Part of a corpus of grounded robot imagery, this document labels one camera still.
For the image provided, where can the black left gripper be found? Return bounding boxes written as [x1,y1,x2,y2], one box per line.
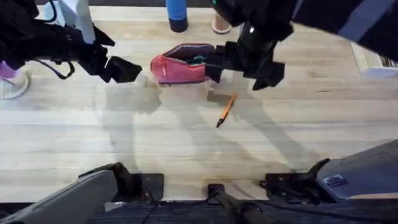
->
[34,23,143,83]

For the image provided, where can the pink soft zip bag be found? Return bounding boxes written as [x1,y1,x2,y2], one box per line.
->
[149,43,217,85]

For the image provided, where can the orange pen with black tip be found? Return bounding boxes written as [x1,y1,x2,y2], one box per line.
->
[216,92,239,129]

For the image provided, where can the pale pink cup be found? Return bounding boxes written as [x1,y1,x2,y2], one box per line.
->
[211,12,233,35]

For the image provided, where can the blue bottle with dark base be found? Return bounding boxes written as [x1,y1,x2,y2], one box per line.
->
[165,0,189,34]

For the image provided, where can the clear round plate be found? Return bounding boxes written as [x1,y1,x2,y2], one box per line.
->
[0,72,32,100]

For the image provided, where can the purple cup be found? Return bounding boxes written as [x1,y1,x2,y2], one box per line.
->
[0,60,20,80]

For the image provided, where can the pale cardboard box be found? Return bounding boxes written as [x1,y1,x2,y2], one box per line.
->
[350,41,398,79]

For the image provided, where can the dark gripper cable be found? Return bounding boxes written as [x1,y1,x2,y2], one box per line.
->
[29,58,76,80]

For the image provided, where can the white upright post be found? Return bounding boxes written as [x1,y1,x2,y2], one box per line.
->
[43,0,96,45]

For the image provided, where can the black camera pole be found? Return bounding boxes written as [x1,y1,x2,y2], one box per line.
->
[206,183,273,224]

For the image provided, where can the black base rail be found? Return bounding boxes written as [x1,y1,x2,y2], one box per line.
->
[0,198,398,224]

